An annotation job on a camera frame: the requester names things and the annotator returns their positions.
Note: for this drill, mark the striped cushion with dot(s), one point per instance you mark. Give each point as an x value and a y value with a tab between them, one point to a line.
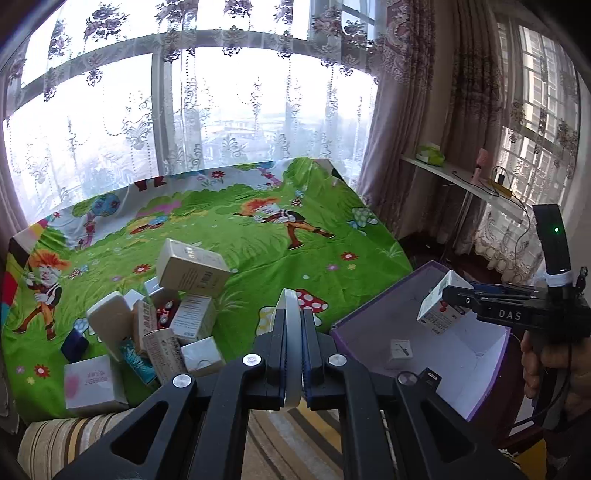
74	438

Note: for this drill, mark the purple cardboard box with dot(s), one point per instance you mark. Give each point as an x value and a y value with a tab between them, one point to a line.
443	383

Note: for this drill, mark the lace curtain with scalloped hem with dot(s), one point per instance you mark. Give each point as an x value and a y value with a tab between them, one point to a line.
540	152

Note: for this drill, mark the small white box black drawing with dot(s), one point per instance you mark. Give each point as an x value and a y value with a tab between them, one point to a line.
399	353

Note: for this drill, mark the yellow charger device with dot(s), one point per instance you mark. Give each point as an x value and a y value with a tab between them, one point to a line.
499	184

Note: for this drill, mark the large cream cardboard box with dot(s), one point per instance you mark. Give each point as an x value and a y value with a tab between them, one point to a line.
194	272

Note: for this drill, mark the teal patterned box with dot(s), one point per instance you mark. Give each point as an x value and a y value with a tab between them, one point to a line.
136	367

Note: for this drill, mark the dark blue small box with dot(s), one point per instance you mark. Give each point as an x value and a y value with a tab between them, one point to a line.
74	346

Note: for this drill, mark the white box with red label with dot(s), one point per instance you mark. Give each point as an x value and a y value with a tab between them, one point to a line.
438	314

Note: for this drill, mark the person's right hand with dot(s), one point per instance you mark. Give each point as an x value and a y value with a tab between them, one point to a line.
558	357

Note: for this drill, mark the small plain white box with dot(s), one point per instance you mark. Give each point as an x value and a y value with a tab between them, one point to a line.
135	297

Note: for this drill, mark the sheer lace window curtain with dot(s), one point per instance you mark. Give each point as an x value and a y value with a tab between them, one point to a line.
184	115

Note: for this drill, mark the tall white box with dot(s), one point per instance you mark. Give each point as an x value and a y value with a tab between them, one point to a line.
108	321

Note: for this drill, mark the heavy patterned mauve curtain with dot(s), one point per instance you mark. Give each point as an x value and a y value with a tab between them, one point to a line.
429	92

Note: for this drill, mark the red and white small pack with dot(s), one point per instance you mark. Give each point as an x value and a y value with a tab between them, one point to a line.
164	316

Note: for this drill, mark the green tissue pack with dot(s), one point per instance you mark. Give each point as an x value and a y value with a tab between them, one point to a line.
430	155

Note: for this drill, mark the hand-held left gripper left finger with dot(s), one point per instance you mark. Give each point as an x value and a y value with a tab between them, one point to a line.
276	355

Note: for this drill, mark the person's right forearm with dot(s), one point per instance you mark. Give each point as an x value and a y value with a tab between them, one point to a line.
582	406

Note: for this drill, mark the white box with circle mark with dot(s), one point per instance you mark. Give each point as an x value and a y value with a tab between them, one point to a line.
202	357

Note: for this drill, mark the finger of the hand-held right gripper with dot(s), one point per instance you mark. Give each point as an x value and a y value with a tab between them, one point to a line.
457	307
461	292

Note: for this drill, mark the pink handheld device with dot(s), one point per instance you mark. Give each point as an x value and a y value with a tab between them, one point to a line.
480	166

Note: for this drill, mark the brown narrow box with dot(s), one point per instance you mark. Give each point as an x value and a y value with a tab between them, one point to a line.
144	323

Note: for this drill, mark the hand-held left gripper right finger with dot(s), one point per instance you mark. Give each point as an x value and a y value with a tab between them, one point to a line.
310	355

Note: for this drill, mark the beige box with dark text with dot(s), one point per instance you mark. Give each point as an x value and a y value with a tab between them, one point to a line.
164	357

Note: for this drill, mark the white box with pink label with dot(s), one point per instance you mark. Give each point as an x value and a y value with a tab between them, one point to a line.
94	385

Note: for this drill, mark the white wall shelf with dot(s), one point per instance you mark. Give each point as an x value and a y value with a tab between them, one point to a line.
461	182

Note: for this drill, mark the white box with blue print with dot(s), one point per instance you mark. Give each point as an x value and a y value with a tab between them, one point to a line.
194	319

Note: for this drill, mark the green cartoon printed blanket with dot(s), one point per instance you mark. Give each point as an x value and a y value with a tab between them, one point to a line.
286	258

